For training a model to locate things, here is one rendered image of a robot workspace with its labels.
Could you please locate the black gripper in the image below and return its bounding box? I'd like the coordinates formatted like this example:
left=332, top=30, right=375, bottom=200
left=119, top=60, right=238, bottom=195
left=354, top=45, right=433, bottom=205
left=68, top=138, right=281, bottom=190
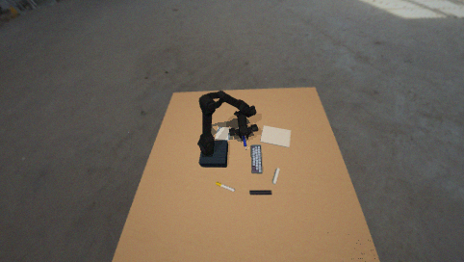
left=229, top=120, right=258, bottom=141

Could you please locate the grey keyboard with white letter keys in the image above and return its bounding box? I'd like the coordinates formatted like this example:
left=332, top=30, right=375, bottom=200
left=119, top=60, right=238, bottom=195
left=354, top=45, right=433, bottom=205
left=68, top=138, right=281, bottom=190
left=251, top=144, right=263, bottom=174

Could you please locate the black cylinder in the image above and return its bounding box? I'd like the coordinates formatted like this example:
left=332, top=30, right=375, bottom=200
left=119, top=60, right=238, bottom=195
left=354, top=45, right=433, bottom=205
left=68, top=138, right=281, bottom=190
left=250, top=190, right=272, bottom=195

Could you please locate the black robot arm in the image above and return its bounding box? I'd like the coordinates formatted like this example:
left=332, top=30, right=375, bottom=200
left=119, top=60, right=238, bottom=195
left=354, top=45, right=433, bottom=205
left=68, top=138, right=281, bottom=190
left=197, top=91, right=257, bottom=157

